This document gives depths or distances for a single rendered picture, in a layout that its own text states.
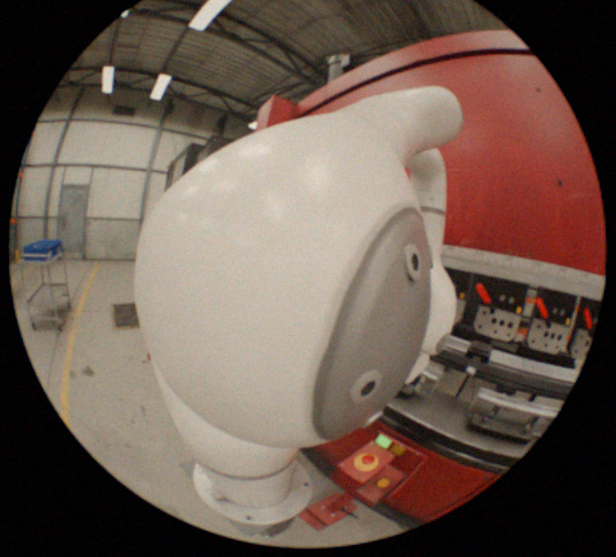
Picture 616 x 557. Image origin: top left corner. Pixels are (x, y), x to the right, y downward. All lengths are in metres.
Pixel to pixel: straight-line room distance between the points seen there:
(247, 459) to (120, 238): 7.23
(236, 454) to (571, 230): 0.75
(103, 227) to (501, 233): 7.57
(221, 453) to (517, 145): 0.81
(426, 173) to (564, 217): 0.45
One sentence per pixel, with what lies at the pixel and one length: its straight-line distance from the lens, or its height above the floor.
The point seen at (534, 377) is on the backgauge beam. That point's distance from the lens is 1.07.
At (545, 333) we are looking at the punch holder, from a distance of 0.71.
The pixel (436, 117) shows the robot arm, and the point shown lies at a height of 1.57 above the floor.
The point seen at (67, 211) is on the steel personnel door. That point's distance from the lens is 7.61.
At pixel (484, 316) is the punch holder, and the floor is 1.23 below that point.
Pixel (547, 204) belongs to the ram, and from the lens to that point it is 0.68.
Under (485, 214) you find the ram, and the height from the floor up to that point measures 1.50.
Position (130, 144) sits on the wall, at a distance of 7.60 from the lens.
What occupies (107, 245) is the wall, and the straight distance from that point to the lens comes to 7.36.
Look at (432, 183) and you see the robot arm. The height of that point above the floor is 1.52.
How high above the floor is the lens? 1.39
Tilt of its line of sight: 5 degrees down
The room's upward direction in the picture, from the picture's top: 7 degrees clockwise
